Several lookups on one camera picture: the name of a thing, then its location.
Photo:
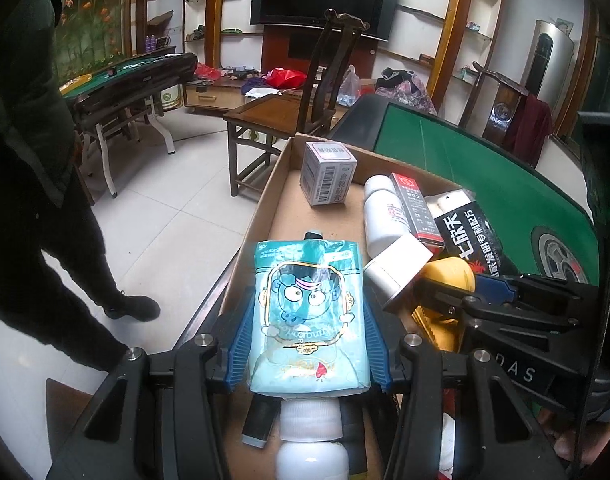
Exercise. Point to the grey white barcode box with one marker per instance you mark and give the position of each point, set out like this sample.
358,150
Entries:
327,175

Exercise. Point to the person's right hand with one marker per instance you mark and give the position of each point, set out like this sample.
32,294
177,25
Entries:
572,447

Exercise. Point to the clear plastic package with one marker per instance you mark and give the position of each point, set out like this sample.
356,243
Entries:
447,440

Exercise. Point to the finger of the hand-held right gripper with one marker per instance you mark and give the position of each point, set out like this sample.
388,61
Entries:
492,285
510,317

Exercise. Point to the long black pen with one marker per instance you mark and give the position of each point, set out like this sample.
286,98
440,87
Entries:
259,420

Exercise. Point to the wooden wall shelf unit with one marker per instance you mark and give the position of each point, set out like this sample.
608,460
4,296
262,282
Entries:
455,20

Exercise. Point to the standing air conditioner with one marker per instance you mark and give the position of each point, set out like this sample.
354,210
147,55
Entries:
550,60

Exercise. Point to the red plastic bag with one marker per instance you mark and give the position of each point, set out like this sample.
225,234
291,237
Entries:
285,78
207,71

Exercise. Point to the flower wall poster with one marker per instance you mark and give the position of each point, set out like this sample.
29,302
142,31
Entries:
90,25

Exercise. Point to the wooden framed window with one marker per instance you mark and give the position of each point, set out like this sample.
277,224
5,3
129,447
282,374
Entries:
607,75

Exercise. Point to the long white tube bottle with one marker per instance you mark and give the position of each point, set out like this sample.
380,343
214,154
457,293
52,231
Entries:
310,452

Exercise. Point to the white bottle red label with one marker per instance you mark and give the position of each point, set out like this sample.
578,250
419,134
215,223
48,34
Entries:
380,220

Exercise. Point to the red and white box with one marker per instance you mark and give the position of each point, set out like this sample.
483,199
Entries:
415,210

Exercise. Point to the teal cartoon pouch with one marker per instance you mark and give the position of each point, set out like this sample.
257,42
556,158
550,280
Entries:
305,310

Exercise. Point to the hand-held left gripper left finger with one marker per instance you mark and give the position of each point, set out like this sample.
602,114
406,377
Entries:
237,345

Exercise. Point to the folding green game table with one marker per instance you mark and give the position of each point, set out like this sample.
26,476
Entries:
135,77

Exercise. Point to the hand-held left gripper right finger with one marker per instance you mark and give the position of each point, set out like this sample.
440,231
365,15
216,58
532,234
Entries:
380,355

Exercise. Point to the white bucket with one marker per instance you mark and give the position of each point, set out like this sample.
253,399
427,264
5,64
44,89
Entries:
170,97

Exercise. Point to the white carton box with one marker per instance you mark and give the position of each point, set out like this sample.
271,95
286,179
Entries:
395,270

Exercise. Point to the cardboard box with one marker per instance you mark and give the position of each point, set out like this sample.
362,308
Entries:
285,210

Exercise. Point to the floral fabric bag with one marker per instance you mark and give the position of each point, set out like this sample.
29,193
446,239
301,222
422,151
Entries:
410,92

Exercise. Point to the wooden tv cabinet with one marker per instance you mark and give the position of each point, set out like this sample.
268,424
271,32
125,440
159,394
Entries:
215,97

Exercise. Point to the maroon cloth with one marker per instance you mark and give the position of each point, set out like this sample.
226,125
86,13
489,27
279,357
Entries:
532,130

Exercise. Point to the tall-backed wooden chair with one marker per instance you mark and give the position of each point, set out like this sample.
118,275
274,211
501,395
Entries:
270,115

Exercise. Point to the clear plastic bag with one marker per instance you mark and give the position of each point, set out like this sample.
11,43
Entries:
347,90

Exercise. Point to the black sachet red print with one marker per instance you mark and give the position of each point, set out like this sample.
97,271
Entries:
472,235

